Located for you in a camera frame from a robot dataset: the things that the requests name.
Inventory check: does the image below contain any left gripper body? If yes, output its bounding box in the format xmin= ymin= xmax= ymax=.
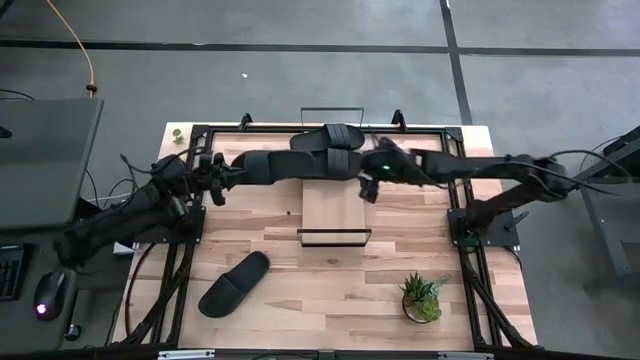
xmin=192 ymin=153 xmax=235 ymax=190

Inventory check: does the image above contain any silver metal bracket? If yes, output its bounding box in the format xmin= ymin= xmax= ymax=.
xmin=158 ymin=349 xmax=216 ymax=360
xmin=438 ymin=351 xmax=495 ymax=360

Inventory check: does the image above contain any black aluminium table frame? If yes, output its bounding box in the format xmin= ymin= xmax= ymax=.
xmin=112 ymin=109 xmax=536 ymax=351

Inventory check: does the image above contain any dark grey flat panel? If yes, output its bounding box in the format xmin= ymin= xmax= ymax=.
xmin=0 ymin=97 xmax=105 ymax=232

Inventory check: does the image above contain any yellow cable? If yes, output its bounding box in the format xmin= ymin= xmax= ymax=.
xmin=46 ymin=0 xmax=99 ymax=99

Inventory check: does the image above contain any black computer mouse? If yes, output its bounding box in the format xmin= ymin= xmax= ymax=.
xmin=33 ymin=270 xmax=67 ymax=322

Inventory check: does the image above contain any black foam slide sandal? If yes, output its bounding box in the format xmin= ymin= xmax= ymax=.
xmin=288 ymin=123 xmax=367 ymax=152
xmin=269 ymin=148 xmax=365 ymax=182
xmin=197 ymin=250 xmax=272 ymax=320
xmin=231 ymin=149 xmax=289 ymax=185

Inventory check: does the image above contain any dark metal desk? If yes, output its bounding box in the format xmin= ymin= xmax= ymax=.
xmin=551 ymin=124 xmax=640 ymax=291

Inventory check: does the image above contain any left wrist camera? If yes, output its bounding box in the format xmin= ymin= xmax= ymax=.
xmin=208 ymin=176 xmax=228 ymax=208

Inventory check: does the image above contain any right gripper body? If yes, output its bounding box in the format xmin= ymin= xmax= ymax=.
xmin=363 ymin=144 xmax=426 ymax=185

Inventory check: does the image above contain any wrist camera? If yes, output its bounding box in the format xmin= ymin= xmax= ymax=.
xmin=208 ymin=176 xmax=228 ymax=208
xmin=357 ymin=172 xmax=382 ymax=204

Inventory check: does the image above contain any grey desk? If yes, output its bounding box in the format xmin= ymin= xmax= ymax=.
xmin=0 ymin=222 xmax=91 ymax=354

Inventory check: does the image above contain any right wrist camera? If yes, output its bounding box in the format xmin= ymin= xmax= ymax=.
xmin=357 ymin=172 xmax=382 ymax=204

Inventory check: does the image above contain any black keyboard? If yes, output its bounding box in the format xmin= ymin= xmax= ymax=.
xmin=0 ymin=243 xmax=26 ymax=303

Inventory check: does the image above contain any potted green succulent plant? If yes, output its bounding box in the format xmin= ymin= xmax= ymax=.
xmin=398 ymin=271 xmax=452 ymax=325

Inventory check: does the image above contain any black wire rack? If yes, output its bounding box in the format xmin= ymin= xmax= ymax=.
xmin=296 ymin=106 xmax=374 ymax=248

